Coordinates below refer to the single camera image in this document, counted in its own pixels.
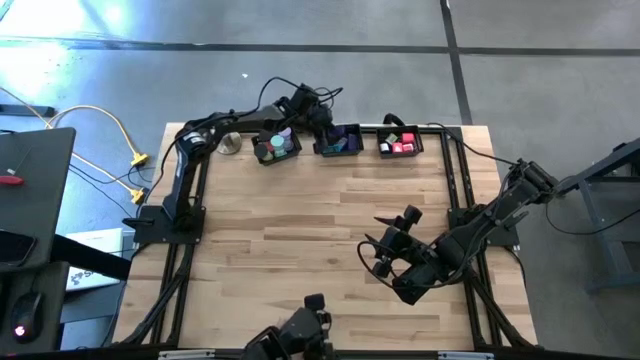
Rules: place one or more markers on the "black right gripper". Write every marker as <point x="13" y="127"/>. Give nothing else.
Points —
<point x="402" y="245"/>

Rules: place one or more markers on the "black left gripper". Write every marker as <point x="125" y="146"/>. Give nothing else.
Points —
<point x="312" y="110"/>

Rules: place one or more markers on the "teal rectangular digital thermometer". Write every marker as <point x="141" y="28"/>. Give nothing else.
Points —
<point x="330" y="149"/>

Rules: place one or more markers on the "blue rectangular digital thermometer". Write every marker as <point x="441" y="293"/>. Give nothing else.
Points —
<point x="342" y="145"/>

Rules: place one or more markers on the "purple sand hourglass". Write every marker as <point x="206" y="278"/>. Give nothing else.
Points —
<point x="286" y="132"/>

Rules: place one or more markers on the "teal sand hourglass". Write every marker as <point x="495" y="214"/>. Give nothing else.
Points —
<point x="277" y="144"/>

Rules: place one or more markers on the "white USB wall charger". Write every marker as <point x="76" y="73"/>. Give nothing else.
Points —
<point x="384" y="147"/>

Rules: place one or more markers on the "red sand black-capped hourglass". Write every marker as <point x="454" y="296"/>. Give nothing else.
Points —
<point x="270" y="146"/>

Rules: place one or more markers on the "green and white wall charger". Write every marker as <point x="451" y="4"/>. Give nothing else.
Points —
<point x="391" y="138"/>

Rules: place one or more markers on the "red and white wall charger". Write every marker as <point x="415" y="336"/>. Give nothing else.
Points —
<point x="408" y="148"/>

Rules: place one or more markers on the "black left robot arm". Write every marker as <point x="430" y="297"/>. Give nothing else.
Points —
<point x="185" y="175"/>

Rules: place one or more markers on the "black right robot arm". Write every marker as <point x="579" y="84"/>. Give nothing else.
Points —
<point x="475" y="240"/>

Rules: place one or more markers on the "black slotted plastic basket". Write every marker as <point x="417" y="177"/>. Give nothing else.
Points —
<point x="419" y="150"/>
<point x="297" y="150"/>
<point x="357" y="152"/>

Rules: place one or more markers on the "white globe brass lamp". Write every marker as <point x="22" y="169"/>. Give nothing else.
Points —
<point x="231" y="144"/>

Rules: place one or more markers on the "black blocky jointed device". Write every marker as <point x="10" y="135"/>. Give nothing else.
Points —
<point x="300" y="330"/>

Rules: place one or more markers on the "grey-blue metal cart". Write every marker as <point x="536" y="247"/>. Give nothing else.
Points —
<point x="590" y="225"/>

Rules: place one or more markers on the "white printed box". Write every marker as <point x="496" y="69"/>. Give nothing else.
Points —
<point x="100" y="239"/>

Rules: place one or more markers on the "black desk support bar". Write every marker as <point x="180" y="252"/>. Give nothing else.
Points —
<point x="90" y="257"/>

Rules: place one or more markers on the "dark grey desk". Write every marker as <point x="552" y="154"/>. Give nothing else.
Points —
<point x="40" y="200"/>

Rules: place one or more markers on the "black floor bar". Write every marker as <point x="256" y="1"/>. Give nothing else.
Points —
<point x="25" y="111"/>

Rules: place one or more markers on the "black desk surface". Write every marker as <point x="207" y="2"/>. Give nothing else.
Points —
<point x="55" y="300"/>

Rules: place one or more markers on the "black phone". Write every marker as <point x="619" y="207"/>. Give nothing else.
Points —
<point x="15" y="247"/>

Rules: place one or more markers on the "black computer mouse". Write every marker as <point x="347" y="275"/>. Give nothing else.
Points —
<point x="25" y="315"/>

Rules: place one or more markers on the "silver metal bracket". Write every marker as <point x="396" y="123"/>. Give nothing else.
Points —
<point x="465" y="356"/>
<point x="185" y="355"/>

